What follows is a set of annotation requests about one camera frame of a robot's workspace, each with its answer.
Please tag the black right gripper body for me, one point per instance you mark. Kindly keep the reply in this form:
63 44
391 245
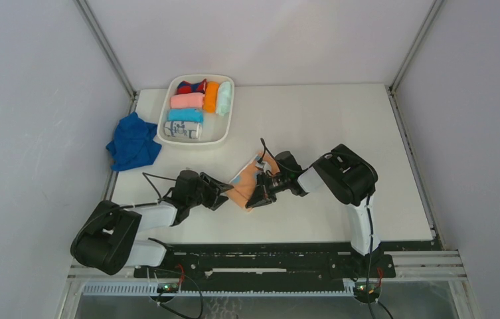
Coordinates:
275 183

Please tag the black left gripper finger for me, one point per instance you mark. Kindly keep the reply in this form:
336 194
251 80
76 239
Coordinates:
215 184
218 201

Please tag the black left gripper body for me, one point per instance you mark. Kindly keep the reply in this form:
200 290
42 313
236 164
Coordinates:
208 193

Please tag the orange towel with blue dots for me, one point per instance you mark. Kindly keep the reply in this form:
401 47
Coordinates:
244 182

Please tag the blue microfiber towel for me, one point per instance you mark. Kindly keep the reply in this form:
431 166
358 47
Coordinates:
133 143

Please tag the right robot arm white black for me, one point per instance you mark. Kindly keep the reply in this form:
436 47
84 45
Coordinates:
350 179

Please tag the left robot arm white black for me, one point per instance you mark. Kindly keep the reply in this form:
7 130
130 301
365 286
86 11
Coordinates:
108 239

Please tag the white plastic tray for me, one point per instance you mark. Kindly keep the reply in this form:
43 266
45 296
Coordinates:
214 128

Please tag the white printed rolled towel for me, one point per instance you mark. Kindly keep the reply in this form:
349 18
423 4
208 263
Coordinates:
183 130

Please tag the light blue rolled towel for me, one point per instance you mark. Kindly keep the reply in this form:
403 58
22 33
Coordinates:
186 115

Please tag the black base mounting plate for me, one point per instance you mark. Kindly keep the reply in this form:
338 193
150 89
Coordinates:
272 267

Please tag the mint green rolled towel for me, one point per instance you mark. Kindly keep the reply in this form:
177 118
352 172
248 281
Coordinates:
224 98

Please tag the orange rolled towel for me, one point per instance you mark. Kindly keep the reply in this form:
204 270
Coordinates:
210 98

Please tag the pink rolled towel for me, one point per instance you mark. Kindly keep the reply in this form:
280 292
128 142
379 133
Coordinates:
190 100

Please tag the red and blue rolled towel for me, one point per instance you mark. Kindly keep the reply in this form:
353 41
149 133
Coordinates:
185 87

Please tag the left circuit board with wires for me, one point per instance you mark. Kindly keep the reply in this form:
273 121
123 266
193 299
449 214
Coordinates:
173 288

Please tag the circuit board with wires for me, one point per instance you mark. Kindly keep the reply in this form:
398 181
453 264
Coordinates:
173 288
369 293

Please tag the right circuit board with wires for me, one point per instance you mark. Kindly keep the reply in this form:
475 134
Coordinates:
369 293

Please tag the left aluminium frame post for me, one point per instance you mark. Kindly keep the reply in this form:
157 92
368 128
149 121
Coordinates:
106 48

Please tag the aluminium frame post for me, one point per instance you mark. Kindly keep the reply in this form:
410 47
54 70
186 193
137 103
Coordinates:
106 48
421 34

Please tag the right aluminium frame post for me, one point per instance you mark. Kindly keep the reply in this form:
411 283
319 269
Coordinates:
421 34

